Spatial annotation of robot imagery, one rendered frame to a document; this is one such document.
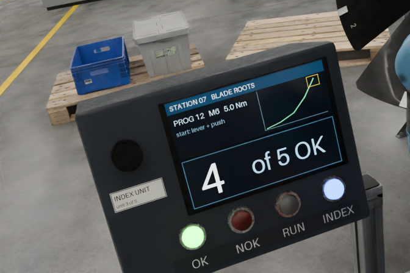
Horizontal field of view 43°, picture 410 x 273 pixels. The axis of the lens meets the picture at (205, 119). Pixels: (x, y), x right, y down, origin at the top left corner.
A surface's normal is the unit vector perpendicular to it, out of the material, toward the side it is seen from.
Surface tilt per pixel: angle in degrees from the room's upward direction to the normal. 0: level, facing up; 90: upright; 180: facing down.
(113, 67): 90
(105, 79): 90
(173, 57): 96
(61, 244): 0
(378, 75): 52
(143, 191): 75
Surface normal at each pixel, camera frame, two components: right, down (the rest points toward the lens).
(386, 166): -0.18, -0.89
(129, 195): 0.22, 0.12
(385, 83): -0.56, -0.20
